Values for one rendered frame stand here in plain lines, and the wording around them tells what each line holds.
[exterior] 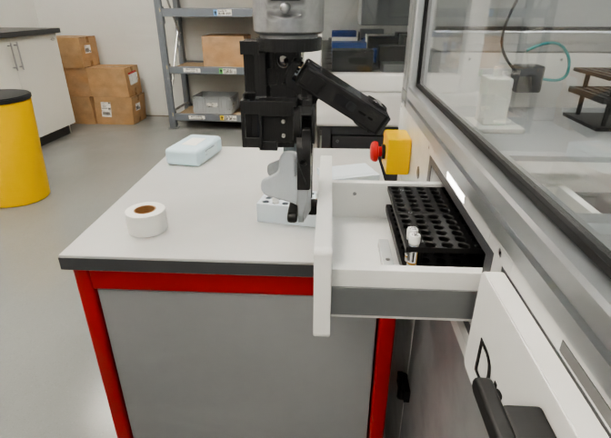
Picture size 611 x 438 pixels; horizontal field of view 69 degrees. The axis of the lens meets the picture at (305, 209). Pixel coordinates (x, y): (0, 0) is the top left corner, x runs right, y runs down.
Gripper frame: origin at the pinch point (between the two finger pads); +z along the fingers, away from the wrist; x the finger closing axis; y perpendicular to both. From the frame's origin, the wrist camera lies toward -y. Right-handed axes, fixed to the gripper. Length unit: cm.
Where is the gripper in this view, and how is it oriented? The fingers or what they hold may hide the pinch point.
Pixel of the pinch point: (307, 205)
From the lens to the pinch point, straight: 55.9
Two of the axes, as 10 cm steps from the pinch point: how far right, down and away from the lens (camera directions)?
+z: 0.0, 9.1, 4.2
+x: -0.5, 4.2, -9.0
